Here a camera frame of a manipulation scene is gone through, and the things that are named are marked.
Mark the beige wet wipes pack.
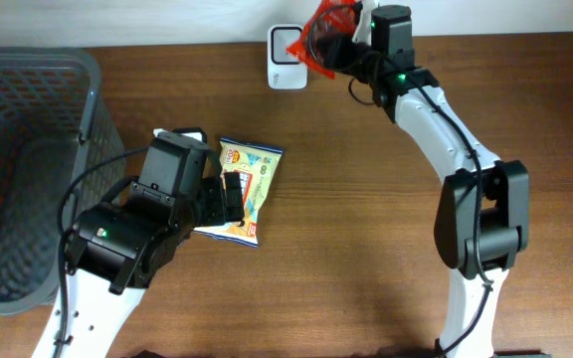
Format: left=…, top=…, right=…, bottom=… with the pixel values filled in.
left=195, top=137, right=284, bottom=248

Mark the red Hacks candy bag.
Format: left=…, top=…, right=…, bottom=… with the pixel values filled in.
left=286, top=0, right=363, bottom=80

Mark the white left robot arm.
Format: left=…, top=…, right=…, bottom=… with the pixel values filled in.
left=33, top=128, right=244, bottom=357

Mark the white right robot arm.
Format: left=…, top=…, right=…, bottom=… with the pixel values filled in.
left=307, top=1, right=529, bottom=357

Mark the white barcode scanner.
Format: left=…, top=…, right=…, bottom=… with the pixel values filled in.
left=267, top=24, right=307, bottom=90

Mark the grey plastic mesh basket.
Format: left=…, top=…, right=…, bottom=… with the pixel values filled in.
left=0, top=48, right=126, bottom=315

